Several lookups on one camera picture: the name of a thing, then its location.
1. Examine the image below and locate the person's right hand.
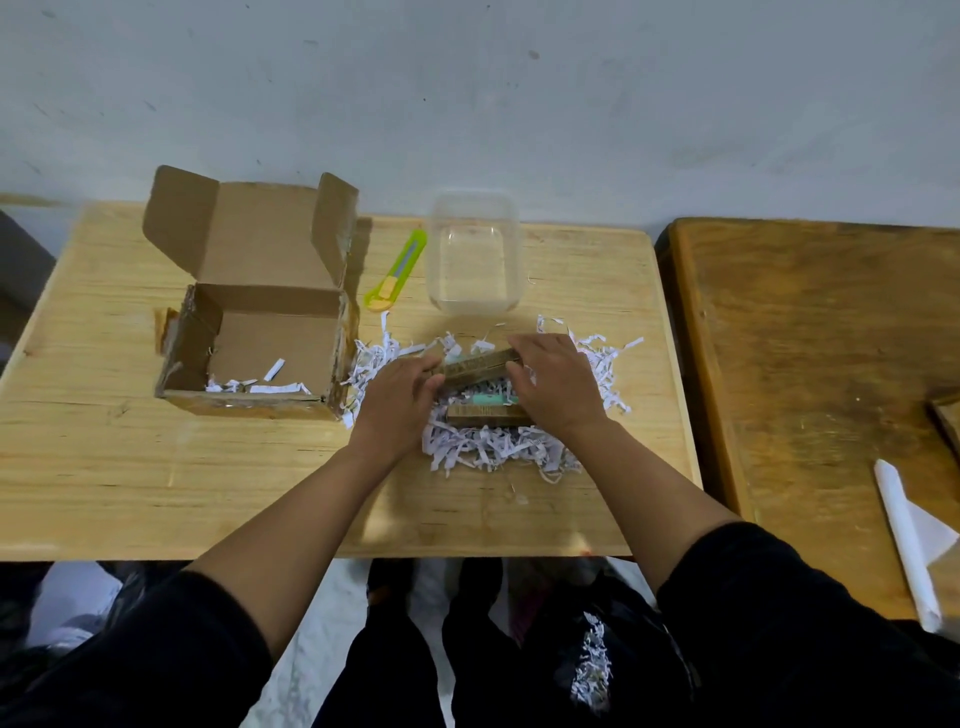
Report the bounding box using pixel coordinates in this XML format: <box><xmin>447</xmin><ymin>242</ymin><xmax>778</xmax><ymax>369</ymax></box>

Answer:
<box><xmin>506</xmin><ymin>333</ymin><xmax>610</xmax><ymax>444</ymax></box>

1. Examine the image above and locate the person's left hand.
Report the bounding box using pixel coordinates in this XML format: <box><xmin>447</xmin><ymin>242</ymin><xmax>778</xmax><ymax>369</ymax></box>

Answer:
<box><xmin>346</xmin><ymin>352</ymin><xmax>448</xmax><ymax>470</ymax></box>

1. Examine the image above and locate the green bottle item brown card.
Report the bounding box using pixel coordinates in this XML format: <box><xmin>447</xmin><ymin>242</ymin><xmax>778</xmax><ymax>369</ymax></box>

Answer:
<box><xmin>431</xmin><ymin>347</ymin><xmax>524</xmax><ymax>393</ymax></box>
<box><xmin>444</xmin><ymin>393</ymin><xmax>535</xmax><ymax>430</ymax></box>

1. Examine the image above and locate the white shredded paper filler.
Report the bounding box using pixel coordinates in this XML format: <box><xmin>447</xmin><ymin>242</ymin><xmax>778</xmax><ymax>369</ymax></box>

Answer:
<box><xmin>341</xmin><ymin>311</ymin><xmax>646</xmax><ymax>485</ymax></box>
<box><xmin>569</xmin><ymin>613</ymin><xmax>615</xmax><ymax>714</ymax></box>

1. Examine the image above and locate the yellow-green utility knife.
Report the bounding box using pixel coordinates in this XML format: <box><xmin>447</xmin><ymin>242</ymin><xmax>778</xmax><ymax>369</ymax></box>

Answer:
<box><xmin>363</xmin><ymin>228</ymin><xmax>429</xmax><ymax>313</ymax></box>

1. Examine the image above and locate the brown taped cardboard box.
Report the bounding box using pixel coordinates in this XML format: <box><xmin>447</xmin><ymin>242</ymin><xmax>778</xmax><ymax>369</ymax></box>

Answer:
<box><xmin>142</xmin><ymin>164</ymin><xmax>361</xmax><ymax>421</ymax></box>

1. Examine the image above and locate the person's right forearm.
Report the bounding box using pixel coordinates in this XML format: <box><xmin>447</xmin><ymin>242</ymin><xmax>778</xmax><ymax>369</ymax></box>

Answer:
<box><xmin>566</xmin><ymin>416</ymin><xmax>744</xmax><ymax>594</ymax></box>

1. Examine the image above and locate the person's left forearm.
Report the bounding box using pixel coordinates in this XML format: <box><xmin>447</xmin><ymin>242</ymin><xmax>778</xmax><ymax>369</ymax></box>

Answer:
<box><xmin>183</xmin><ymin>442</ymin><xmax>395</xmax><ymax>661</ymax></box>

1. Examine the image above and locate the person's left black sandal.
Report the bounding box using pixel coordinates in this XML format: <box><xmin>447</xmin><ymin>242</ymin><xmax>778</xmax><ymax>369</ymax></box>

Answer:
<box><xmin>365</xmin><ymin>558</ymin><xmax>418</xmax><ymax>624</ymax></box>

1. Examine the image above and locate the person's black sandal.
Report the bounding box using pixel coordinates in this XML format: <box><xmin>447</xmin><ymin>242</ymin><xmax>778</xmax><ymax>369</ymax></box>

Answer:
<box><xmin>442</xmin><ymin>558</ymin><xmax>505</xmax><ymax>624</ymax></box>
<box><xmin>365</xmin><ymin>558</ymin><xmax>418</xmax><ymax>624</ymax></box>

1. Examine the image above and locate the person's right black sandal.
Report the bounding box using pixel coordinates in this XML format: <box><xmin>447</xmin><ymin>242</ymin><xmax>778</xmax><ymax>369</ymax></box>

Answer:
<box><xmin>442</xmin><ymin>558</ymin><xmax>505</xmax><ymax>624</ymax></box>

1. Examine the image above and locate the person's left leg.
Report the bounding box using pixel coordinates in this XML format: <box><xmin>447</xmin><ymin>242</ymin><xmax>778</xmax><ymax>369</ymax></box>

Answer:
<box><xmin>311</xmin><ymin>599</ymin><xmax>448</xmax><ymax>728</ymax></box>

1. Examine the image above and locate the person's leg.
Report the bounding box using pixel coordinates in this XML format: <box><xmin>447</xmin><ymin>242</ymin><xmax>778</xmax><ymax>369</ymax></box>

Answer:
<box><xmin>311</xmin><ymin>599</ymin><xmax>448</xmax><ymax>728</ymax></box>
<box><xmin>440</xmin><ymin>592</ymin><xmax>541</xmax><ymax>728</ymax></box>

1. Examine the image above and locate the person's right leg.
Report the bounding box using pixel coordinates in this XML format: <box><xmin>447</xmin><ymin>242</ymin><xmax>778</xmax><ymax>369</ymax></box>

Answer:
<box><xmin>440</xmin><ymin>592</ymin><xmax>541</xmax><ymax>728</ymax></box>

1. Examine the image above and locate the person's black right sleeve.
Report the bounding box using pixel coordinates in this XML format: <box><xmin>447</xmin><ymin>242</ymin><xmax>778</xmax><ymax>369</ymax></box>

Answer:
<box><xmin>656</xmin><ymin>522</ymin><xmax>960</xmax><ymax>728</ymax></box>

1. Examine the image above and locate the person's black sleeve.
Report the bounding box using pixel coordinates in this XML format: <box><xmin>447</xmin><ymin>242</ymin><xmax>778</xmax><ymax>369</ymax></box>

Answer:
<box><xmin>0</xmin><ymin>569</ymin><xmax>275</xmax><ymax>728</ymax></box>
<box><xmin>656</xmin><ymin>522</ymin><xmax>960</xmax><ymax>728</ymax></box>

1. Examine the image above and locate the person's black left sleeve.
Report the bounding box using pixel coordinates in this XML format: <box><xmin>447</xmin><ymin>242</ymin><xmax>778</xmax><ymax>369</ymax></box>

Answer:
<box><xmin>0</xmin><ymin>569</ymin><xmax>275</xmax><ymax>728</ymax></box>

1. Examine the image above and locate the clear plastic container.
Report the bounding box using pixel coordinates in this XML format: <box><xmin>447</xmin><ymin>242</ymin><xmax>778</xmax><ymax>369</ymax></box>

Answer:
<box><xmin>425</xmin><ymin>191</ymin><xmax>524</xmax><ymax>316</ymax></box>

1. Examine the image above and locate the dark wooden side table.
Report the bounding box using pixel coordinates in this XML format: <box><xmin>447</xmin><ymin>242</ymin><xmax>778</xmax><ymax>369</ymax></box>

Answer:
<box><xmin>654</xmin><ymin>217</ymin><xmax>960</xmax><ymax>624</ymax></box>

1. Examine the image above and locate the glossy black bin liner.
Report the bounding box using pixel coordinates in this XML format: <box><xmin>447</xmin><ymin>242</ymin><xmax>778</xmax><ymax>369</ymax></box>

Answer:
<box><xmin>517</xmin><ymin>569</ymin><xmax>703</xmax><ymax>728</ymax></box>

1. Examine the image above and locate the white rolled paper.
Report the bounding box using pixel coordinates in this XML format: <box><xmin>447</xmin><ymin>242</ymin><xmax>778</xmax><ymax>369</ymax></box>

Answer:
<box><xmin>873</xmin><ymin>458</ymin><xmax>960</xmax><ymax>635</ymax></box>

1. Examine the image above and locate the white plastic bag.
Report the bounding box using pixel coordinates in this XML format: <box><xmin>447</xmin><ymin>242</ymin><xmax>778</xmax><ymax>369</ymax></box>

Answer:
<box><xmin>26</xmin><ymin>562</ymin><xmax>125</xmax><ymax>654</ymax></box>

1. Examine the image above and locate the small wooden board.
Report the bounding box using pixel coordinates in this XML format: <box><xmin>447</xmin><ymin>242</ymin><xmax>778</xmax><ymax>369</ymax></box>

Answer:
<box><xmin>928</xmin><ymin>389</ymin><xmax>960</xmax><ymax>459</ymax></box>

